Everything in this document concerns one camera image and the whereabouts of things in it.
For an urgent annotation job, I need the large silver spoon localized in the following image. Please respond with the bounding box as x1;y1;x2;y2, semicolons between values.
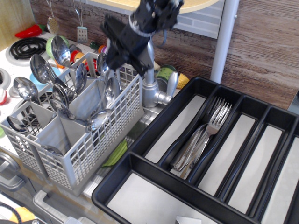
51;36;76;71
30;54;67;88

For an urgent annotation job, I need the silver fork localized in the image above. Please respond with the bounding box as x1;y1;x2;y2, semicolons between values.
115;68;121;83

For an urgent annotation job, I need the green toy can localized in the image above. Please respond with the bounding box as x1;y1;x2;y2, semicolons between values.
156;64;177;82

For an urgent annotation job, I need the silver faucet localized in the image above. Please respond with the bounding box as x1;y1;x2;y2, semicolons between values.
107;38;179;108

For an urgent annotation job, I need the grey plastic cutlery basket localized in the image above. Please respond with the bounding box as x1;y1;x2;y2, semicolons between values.
0;64;144;196

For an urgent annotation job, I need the blue toy bowl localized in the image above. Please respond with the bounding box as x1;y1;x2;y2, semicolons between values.
29;67;62;91

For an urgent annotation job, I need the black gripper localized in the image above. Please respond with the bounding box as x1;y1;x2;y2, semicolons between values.
101;14;153;76

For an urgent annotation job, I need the silver spoon right compartment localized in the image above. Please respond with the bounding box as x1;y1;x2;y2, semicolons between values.
105;77;121;108

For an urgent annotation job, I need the hanging small spatula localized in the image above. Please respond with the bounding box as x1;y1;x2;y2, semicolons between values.
73;0;88;44

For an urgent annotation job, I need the black stove burner coil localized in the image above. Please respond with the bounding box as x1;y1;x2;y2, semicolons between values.
9;37;47;60

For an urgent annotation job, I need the stack of forks in tray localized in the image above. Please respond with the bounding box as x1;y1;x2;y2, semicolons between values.
171;97;232;179

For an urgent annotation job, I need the silver spoon centre upright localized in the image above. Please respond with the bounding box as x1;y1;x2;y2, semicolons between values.
74;63;87;94

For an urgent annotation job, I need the silver spoon far left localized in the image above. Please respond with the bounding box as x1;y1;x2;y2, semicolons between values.
13;77;41;105

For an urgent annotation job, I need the silver spoon front low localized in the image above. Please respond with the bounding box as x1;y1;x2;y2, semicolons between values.
77;109;112;133

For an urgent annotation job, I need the wooden round shelf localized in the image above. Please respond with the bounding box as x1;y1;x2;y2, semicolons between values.
86;0;218;14

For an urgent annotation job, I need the large silver spoon top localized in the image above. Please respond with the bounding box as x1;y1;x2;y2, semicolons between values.
51;36;76;71

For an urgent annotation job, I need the silver spoon lower left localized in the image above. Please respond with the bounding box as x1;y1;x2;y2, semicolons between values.
7;116;29;134

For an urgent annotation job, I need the green toy leaf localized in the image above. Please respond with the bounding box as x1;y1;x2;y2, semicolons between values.
102;140;128;167

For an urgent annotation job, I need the silver spoon middle basket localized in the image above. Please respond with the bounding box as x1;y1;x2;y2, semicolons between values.
52;83;69;107

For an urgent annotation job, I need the red toy pepper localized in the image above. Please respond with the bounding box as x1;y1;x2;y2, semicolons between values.
15;24;46;39

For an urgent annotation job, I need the slotted silver spoon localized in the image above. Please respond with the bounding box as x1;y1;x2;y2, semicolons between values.
50;99;76;120

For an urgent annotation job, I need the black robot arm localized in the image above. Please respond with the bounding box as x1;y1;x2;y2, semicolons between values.
101;0;184;76

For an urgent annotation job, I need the green toy bowl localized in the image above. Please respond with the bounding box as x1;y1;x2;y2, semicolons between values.
46;35;70;59

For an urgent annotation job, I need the black cutlery tray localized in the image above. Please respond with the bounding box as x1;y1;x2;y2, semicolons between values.
92;77;299;224

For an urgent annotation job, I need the large silver spoon left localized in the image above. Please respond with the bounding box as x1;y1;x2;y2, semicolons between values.
30;54;67;88

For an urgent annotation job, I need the hanging slotted spoon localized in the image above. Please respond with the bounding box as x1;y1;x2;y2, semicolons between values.
46;0;59;35

